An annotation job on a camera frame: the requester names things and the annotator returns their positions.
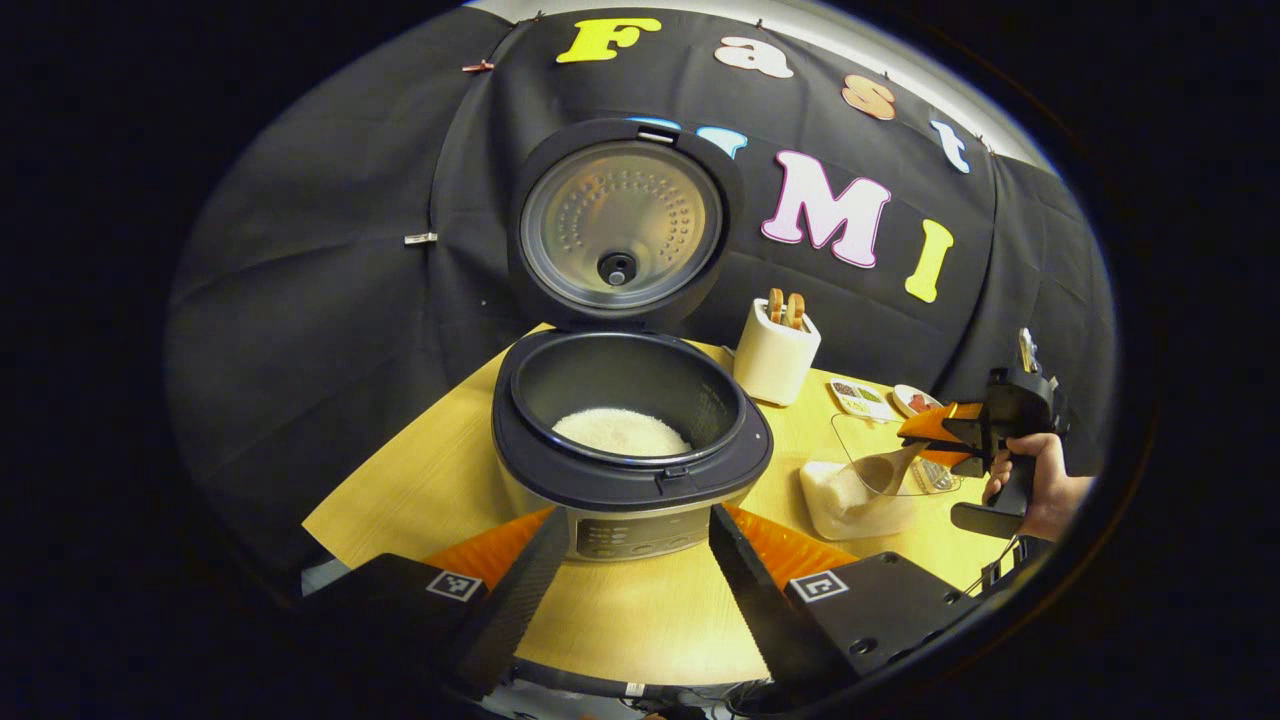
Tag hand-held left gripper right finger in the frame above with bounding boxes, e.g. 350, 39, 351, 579
708, 503, 986, 706

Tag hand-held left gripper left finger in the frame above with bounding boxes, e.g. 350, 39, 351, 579
300, 506, 571, 701

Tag wooden spoon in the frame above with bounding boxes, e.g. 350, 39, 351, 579
857, 440, 931, 496

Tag clear box of rice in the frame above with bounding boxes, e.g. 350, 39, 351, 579
800, 412, 961, 542

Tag white rice heap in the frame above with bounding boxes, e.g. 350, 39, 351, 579
551, 407, 693, 459

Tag black rice cooker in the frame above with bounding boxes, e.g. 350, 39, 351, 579
490, 118, 774, 563

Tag white divided bean dish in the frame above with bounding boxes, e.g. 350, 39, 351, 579
828, 378, 901, 423

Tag white toaster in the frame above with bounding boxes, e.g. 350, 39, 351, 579
733, 297, 822, 407

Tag black backdrop cloth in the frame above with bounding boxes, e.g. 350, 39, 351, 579
165, 5, 1116, 571

